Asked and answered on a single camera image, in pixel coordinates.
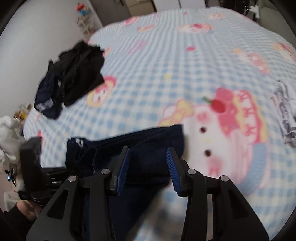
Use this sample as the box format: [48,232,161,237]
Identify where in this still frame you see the person's left hand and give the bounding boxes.
[14,200,47,223]

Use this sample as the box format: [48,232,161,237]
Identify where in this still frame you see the person's left forearm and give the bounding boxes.
[0,204,33,241]

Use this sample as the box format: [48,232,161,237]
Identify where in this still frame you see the white wardrobe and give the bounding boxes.
[153,0,207,11]

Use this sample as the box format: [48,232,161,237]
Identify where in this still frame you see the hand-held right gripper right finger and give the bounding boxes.
[166,147,270,241]

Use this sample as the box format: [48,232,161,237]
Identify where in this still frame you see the white power adapter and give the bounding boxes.
[247,5,261,16]

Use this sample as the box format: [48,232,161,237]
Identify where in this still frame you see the folded light grey garment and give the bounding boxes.
[270,80,296,147]

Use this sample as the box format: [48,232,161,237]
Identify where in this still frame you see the grey-brown door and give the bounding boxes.
[90,0,126,8]

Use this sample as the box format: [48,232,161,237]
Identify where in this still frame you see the grey padded headboard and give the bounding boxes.
[260,6,288,26]

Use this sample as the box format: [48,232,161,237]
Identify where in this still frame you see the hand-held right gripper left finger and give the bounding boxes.
[26,146,132,241]

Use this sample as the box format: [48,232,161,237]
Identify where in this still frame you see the white shelf rack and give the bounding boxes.
[77,13,98,38]

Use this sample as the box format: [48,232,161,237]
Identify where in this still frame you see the navy blue pants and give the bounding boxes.
[65,124,186,241]

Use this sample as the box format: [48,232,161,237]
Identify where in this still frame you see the navy blue garment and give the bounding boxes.
[34,72,64,120]

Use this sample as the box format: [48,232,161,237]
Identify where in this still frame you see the blue checkered printed blanket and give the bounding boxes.
[23,6,296,241]

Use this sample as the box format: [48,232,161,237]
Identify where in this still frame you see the red and blue plush toy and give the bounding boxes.
[77,2,91,15]

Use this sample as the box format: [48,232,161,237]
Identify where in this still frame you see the black clothes pile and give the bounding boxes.
[48,41,105,107]

